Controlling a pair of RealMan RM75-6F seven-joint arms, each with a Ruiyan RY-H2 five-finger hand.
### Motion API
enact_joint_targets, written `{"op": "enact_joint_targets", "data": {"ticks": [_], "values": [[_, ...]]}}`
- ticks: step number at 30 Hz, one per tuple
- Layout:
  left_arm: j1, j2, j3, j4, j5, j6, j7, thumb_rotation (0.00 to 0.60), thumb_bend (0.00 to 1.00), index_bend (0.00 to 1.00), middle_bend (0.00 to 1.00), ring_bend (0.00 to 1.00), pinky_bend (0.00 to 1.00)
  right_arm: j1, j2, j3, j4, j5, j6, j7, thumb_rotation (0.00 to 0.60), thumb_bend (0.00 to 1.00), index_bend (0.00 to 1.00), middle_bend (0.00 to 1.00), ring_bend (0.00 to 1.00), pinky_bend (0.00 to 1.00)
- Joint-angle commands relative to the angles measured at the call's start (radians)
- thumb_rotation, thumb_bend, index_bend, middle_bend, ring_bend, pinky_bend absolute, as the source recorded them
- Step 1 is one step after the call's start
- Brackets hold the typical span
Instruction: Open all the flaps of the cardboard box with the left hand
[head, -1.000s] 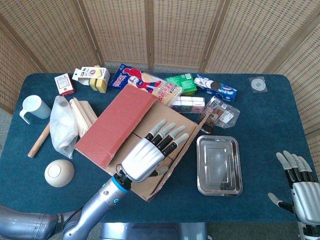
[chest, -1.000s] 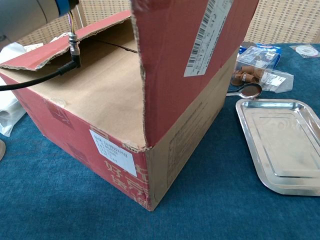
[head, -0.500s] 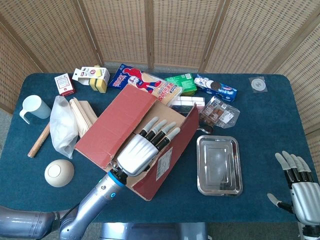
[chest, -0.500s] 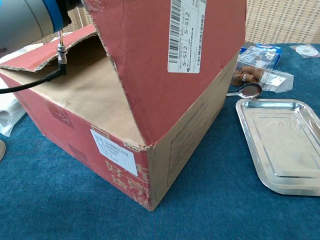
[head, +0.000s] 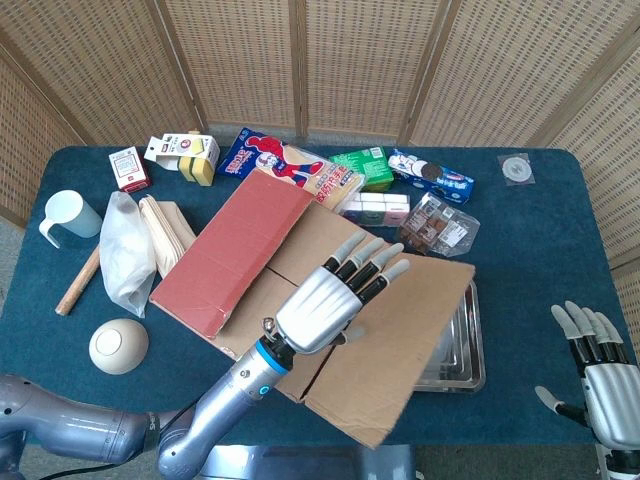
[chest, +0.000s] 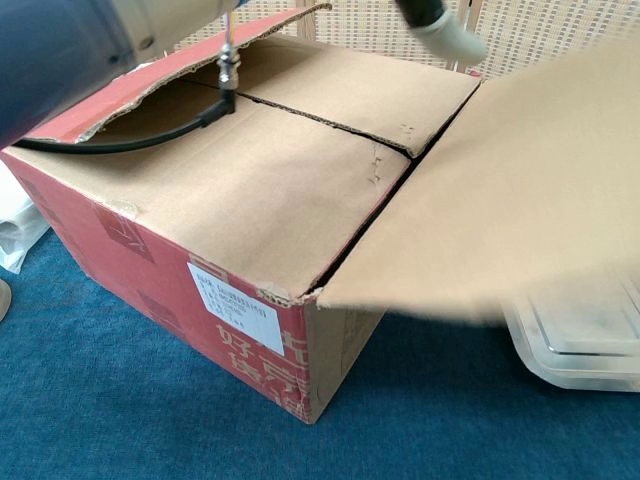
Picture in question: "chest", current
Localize stainless steel rectangular tray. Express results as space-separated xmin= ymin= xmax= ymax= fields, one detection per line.
xmin=503 ymin=279 xmax=640 ymax=394

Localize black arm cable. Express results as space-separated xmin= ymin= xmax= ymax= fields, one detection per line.
xmin=14 ymin=12 xmax=242 ymax=156

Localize red brown cardboard box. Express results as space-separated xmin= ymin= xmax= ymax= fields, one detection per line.
xmin=0 ymin=3 xmax=640 ymax=425

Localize clear plastic bag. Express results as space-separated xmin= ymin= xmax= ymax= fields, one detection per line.
xmin=0 ymin=159 xmax=51 ymax=275

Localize woven rattan folding screen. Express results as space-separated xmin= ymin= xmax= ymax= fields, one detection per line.
xmin=169 ymin=0 xmax=640 ymax=81

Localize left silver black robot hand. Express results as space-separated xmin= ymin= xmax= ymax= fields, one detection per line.
xmin=394 ymin=0 xmax=489 ymax=65

